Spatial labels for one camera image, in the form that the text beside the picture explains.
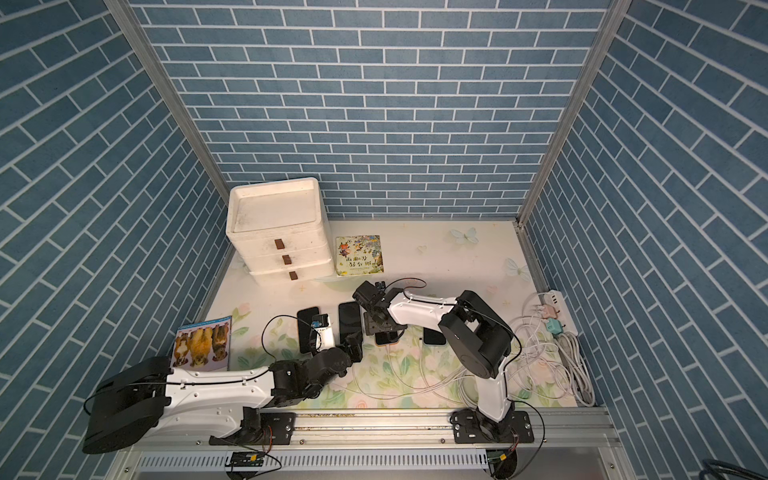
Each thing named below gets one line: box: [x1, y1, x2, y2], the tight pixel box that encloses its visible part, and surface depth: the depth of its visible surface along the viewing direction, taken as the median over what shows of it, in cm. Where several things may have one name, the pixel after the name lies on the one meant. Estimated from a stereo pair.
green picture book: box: [335, 235, 384, 277], surface depth 111 cm
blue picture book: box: [170, 316, 232, 371], surface depth 89 cm
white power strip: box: [544, 290, 578, 336], surface depth 96 cm
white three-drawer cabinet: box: [226, 177, 335, 286], surface depth 93 cm
